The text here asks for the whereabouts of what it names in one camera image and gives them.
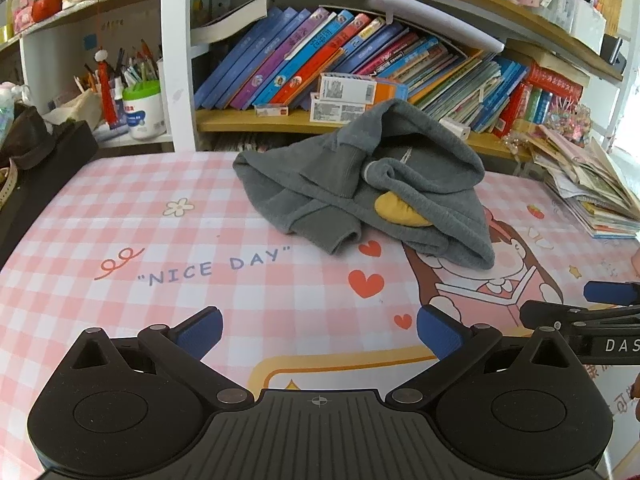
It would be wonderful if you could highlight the thick black-covered book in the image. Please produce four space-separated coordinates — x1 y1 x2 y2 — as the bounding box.
190 0 275 46

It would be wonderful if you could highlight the red white doll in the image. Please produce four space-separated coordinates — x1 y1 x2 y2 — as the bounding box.
31 0 63 23

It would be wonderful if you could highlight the grey hoodie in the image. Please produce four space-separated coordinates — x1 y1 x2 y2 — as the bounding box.
232 98 497 270

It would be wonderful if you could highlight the pink beaded ornament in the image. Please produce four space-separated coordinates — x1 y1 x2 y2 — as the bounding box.
542 102 593 146

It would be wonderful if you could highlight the brown cloth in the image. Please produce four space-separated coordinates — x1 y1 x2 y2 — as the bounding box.
0 102 57 171

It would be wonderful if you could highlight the black box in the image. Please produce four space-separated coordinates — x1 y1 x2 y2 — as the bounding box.
0 121 99 268

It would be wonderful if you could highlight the stack of papers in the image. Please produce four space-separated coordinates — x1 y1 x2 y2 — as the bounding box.
525 125 640 240

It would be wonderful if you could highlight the beige dotted strap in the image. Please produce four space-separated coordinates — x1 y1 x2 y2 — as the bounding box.
0 165 18 211

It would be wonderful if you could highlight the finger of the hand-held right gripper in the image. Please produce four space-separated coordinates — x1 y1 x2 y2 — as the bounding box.
583 281 640 306
519 301 640 331

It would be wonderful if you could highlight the white canister green lid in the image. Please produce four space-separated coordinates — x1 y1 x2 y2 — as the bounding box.
122 80 167 142

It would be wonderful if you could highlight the bunch of pens and pencils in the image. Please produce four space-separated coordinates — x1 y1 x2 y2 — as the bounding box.
74 40 161 93

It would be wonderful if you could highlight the pink checkered table mat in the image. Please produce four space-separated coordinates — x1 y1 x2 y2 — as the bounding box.
0 150 640 480

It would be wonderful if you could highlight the row of colourful books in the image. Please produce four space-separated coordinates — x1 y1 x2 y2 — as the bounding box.
194 6 585 138

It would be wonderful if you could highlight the cream canvas bag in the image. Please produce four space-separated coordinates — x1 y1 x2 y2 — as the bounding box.
42 91 106 128

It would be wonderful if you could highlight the red tassel ornament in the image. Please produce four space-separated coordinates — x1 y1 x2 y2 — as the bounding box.
94 49 118 128

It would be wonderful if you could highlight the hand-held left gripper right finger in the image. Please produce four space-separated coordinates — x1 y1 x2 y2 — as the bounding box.
385 304 579 408

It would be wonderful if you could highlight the white roll on shelf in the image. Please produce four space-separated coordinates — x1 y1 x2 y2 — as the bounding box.
440 117 471 139

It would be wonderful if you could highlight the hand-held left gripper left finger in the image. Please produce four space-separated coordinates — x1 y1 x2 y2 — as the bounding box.
69 306 255 409

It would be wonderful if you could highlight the white wooden bookshelf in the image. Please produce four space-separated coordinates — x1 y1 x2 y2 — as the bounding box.
0 0 640 161

